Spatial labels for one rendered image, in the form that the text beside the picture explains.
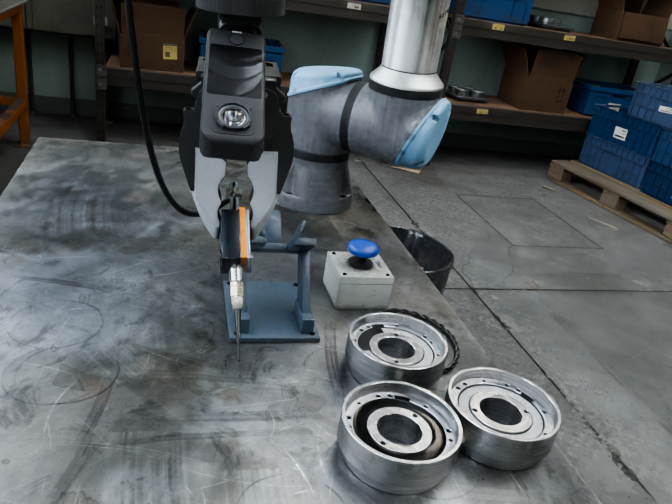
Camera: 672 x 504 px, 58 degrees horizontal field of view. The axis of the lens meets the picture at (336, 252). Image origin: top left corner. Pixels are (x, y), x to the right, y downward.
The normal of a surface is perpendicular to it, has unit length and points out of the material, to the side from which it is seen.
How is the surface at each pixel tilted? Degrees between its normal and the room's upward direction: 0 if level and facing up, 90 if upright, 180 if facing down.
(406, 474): 90
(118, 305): 0
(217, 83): 33
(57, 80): 90
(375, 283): 90
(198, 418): 0
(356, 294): 90
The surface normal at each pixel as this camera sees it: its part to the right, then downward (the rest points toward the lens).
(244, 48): 0.21, -0.51
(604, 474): 0.15, -0.90
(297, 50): 0.24, 0.44
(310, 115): -0.41, 0.33
